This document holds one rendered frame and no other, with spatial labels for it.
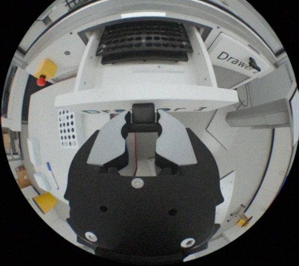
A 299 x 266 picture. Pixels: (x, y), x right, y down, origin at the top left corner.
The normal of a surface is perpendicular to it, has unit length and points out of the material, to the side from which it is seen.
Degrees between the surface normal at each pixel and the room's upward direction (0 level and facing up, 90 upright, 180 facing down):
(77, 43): 90
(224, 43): 90
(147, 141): 0
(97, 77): 0
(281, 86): 90
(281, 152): 90
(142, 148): 0
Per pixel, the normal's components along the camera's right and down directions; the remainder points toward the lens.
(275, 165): -0.99, -0.11
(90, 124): 0.02, -0.10
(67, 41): 0.03, 0.99
